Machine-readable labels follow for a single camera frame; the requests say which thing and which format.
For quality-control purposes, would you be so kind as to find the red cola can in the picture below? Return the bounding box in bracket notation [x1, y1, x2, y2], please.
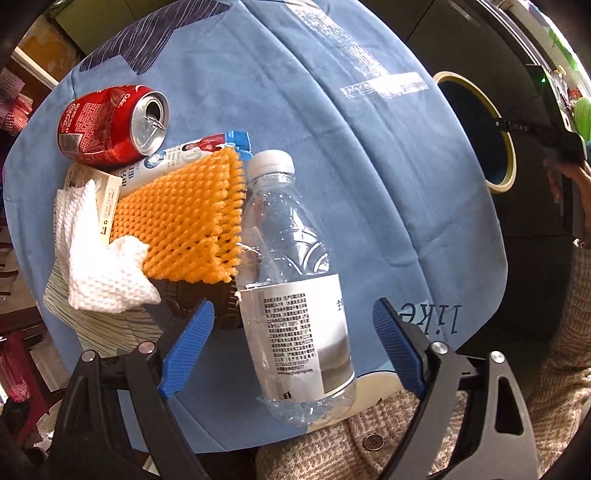
[56, 85, 170, 169]

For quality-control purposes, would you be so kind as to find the person's right hand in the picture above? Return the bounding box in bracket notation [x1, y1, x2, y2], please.
[543, 160, 591, 234]

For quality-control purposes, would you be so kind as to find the orange foam fruit net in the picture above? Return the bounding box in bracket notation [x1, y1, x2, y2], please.
[110, 147, 246, 284]

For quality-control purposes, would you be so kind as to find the printed paper card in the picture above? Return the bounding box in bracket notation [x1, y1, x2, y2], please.
[64, 163, 122, 245]

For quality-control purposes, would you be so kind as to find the blue star-print tablecloth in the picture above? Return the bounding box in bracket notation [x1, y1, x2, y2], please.
[2, 0, 509, 455]

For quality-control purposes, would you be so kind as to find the purple checkered apron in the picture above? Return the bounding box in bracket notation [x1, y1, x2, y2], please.
[0, 68, 33, 137]

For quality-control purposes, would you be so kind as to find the yellow rimmed trash bin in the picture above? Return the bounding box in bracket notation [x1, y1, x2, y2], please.
[434, 71, 517, 194]

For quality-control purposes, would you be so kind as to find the blue white toothpaste tube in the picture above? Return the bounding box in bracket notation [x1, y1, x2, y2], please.
[112, 130, 252, 197]

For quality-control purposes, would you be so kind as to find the clear plastic water bottle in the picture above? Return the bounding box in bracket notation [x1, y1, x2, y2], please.
[236, 150, 356, 428]

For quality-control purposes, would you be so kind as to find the beige knit sweater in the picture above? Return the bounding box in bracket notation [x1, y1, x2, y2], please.
[255, 246, 591, 480]

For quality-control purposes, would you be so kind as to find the white paper towel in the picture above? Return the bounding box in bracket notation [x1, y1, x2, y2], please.
[54, 180, 161, 314]

